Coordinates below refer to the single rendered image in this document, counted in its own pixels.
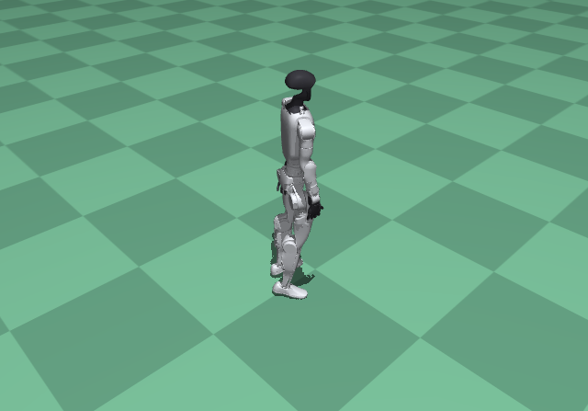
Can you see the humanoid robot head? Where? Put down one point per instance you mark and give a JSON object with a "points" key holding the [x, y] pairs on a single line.
{"points": [[299, 79]]}

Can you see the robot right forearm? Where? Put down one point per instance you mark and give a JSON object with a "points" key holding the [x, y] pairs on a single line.
{"points": [[309, 177]]}

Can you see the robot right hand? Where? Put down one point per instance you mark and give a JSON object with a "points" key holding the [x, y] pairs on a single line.
{"points": [[314, 209]]}

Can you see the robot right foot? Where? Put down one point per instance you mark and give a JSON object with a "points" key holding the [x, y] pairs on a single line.
{"points": [[293, 290]]}

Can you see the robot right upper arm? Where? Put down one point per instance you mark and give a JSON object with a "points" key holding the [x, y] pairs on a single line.
{"points": [[306, 134]]}

